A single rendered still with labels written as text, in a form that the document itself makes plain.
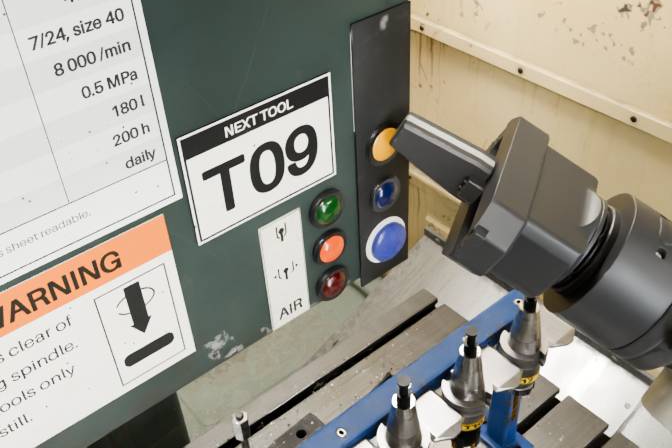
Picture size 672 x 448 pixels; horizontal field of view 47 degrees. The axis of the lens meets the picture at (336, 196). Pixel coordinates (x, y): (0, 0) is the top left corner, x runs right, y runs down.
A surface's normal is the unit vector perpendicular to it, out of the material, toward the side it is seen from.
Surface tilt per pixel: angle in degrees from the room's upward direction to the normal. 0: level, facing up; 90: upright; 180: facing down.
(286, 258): 90
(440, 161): 90
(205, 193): 90
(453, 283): 24
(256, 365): 0
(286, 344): 0
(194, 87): 90
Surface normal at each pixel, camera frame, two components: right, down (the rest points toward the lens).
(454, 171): -0.35, 0.58
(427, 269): -0.36, -0.55
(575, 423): -0.05, -0.79
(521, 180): 0.43, -0.60
